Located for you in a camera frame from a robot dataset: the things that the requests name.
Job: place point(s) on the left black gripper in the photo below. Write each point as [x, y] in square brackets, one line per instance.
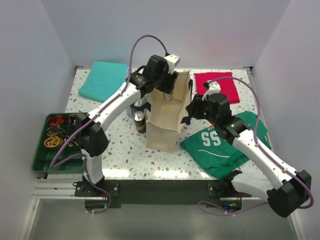
[171, 78]

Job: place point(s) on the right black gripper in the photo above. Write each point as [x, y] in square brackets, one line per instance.
[193, 108]

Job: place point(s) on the silver can red tab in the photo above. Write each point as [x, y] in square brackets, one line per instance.
[167, 96]

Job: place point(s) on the beige canvas bag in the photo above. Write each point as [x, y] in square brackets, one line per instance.
[165, 119]

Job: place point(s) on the green glass bottle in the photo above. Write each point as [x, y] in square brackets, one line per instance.
[145, 98]

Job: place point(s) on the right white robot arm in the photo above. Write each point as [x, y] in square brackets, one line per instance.
[285, 189]

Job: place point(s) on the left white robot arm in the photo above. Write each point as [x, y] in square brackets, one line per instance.
[91, 127]

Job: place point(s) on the red folded cloth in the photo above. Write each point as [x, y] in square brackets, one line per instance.
[227, 86]

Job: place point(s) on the green jersey shirt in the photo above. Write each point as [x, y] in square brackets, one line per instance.
[214, 155]

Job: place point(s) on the teal folded towel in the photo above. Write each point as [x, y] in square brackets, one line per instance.
[103, 80]

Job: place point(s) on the brown rubber band pile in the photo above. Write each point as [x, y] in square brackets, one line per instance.
[72, 119]

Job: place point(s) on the orange rubber band pile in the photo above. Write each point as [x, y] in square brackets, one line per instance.
[56, 120]

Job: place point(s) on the black white rubber band pile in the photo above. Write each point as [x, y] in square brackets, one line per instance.
[72, 143]

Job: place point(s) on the green compartment tray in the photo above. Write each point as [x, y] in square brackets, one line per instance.
[68, 162]

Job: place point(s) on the tan rubber band pile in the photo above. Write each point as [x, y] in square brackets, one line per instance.
[55, 130]

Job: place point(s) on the yellow rubber band pile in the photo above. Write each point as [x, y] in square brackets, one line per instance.
[53, 142]

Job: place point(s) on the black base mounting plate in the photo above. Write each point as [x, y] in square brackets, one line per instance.
[115, 193]

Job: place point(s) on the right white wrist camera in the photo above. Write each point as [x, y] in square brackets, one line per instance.
[211, 87]

